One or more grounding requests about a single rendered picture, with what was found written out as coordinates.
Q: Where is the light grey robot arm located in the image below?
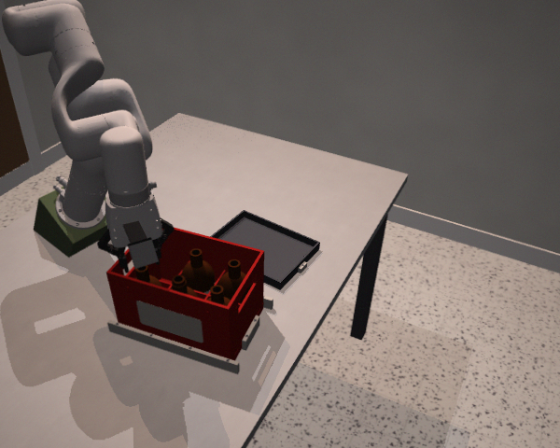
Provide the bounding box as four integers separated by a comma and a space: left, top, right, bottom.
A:
2, 0, 158, 269

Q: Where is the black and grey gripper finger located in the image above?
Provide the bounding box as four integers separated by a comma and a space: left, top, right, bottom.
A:
152, 218, 175, 265
97, 229, 129, 273

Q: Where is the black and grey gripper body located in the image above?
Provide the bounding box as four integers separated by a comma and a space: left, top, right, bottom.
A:
105, 191, 162, 247

